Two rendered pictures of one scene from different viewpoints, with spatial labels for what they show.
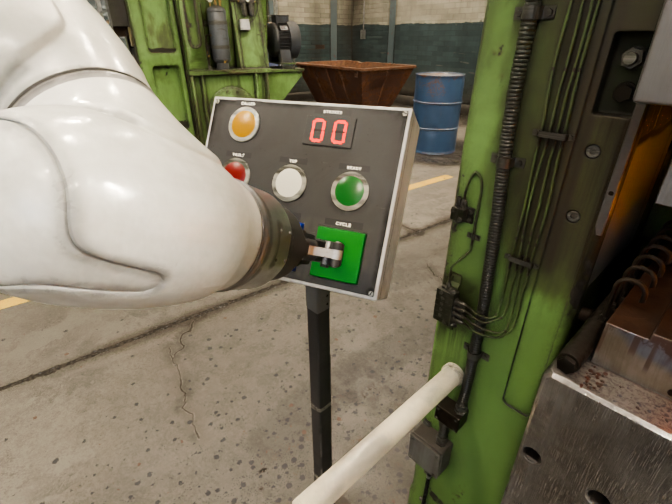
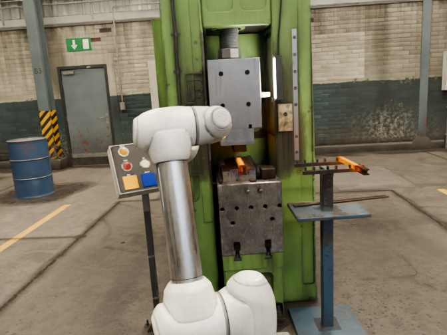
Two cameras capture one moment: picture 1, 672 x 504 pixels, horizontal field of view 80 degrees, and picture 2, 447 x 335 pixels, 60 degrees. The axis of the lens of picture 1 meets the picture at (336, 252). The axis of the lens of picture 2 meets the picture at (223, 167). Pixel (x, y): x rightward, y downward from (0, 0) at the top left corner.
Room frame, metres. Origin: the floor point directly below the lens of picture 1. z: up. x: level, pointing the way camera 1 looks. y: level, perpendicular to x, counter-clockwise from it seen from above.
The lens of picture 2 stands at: (-1.09, 1.38, 1.46)
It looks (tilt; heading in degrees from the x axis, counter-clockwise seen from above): 11 degrees down; 311
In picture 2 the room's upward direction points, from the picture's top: 3 degrees counter-clockwise
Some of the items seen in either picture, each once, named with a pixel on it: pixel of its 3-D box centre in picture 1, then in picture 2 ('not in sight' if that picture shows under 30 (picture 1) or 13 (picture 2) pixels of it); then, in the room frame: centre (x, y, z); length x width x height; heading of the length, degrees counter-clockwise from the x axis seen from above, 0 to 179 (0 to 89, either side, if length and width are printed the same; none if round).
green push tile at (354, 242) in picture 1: (338, 254); not in sight; (0.52, 0.00, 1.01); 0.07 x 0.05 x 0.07; 68
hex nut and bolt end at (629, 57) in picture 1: (627, 75); not in sight; (0.57, -0.38, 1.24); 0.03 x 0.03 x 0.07; 43
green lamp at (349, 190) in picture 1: (349, 191); not in sight; (0.56, -0.02, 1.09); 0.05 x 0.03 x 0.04; 43
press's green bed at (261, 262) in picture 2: not in sight; (249, 268); (0.43, -0.60, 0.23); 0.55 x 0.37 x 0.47; 133
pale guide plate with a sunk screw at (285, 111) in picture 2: not in sight; (285, 117); (0.18, -0.71, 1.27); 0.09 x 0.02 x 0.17; 43
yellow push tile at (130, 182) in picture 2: not in sight; (130, 183); (0.60, 0.18, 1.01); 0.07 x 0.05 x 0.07; 68
